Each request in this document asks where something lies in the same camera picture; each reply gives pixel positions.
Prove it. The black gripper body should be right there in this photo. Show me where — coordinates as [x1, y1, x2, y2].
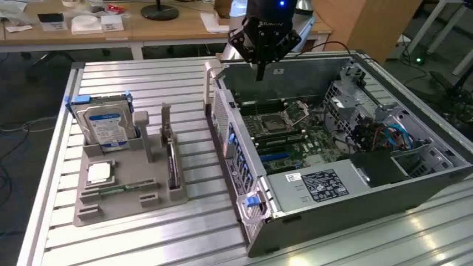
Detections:
[241, 0, 298, 63]

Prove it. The graphics card with metal bracket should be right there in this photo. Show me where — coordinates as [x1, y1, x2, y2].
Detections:
[160, 103, 185, 192]

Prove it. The black RAM slot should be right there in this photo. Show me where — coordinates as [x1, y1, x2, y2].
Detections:
[240, 104, 285, 114]
[238, 99, 281, 108]

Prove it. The blue expansion slot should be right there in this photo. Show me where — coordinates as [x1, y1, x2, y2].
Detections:
[260, 151, 292, 163]

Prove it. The white booklet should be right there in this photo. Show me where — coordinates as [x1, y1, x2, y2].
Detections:
[200, 12, 232, 34]

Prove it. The cardboard box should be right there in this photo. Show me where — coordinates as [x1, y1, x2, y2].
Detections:
[213, 0, 233, 19]

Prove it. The wooden cabinet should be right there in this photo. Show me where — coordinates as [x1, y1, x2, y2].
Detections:
[313, 0, 424, 64]

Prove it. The black round lamp base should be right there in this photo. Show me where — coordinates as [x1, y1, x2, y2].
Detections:
[140, 0, 180, 22]

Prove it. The metal socket cover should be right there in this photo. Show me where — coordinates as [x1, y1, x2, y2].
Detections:
[282, 100, 310, 125]

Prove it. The perforated metal disk bay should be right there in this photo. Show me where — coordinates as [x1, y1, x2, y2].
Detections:
[322, 80, 381, 139]

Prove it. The CPU socket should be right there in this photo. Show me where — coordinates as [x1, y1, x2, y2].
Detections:
[258, 113, 293, 134]

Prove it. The small white box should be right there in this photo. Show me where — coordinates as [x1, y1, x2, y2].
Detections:
[100, 15, 125, 33]

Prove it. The black office chair base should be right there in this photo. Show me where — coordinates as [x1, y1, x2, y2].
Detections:
[20, 48, 112, 83]

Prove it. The installed RAM stick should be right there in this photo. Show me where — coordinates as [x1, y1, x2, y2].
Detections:
[254, 137, 308, 148]
[250, 132, 304, 142]

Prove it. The green motherboard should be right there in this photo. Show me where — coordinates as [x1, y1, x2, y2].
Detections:
[232, 94, 356, 175]

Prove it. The white box with tape roll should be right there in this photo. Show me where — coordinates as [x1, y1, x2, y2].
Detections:
[70, 15, 104, 35]

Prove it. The black stand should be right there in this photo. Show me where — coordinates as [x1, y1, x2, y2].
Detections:
[428, 70, 473, 125]

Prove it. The hard disk with blue rails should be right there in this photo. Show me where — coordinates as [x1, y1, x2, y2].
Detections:
[64, 90, 136, 153]

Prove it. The white box with black top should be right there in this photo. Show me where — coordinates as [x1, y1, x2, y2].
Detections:
[36, 13, 69, 32]

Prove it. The wooden desk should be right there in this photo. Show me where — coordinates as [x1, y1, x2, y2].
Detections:
[0, 0, 333, 53]

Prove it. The grey metal disk bay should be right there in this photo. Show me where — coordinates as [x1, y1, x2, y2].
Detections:
[390, 138, 462, 178]

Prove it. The grey power supply unit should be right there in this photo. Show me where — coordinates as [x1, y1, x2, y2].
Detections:
[265, 159, 370, 219]

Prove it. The grey parts rack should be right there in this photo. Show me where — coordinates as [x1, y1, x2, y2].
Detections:
[72, 110, 189, 228]

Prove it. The white paper label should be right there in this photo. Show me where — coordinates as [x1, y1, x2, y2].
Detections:
[4, 24, 34, 33]

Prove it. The clear plastic bag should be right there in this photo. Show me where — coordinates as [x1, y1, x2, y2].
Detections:
[0, 0, 37, 25]

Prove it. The silver CPU chip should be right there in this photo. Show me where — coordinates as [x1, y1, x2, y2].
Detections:
[85, 162, 117, 186]

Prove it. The green RAM stick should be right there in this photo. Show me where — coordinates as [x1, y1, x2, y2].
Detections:
[97, 181, 154, 196]

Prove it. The dark grey open PC case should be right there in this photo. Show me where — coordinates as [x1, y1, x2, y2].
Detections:
[204, 49, 473, 258]

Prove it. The black cable over case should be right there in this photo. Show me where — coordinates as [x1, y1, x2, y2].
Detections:
[294, 40, 357, 59]

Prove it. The white table frame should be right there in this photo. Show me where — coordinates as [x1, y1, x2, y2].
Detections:
[406, 0, 473, 75]

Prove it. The black wire bundle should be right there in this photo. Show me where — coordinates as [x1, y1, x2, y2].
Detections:
[349, 124, 374, 153]

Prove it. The red wire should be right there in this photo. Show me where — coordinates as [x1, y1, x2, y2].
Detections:
[372, 126, 393, 150]

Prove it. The blue wire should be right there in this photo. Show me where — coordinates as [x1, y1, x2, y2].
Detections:
[384, 124, 414, 151]

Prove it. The white floor cable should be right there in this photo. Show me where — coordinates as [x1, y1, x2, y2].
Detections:
[0, 116, 60, 134]

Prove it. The blue floor cable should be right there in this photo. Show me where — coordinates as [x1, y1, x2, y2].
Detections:
[0, 132, 31, 239]

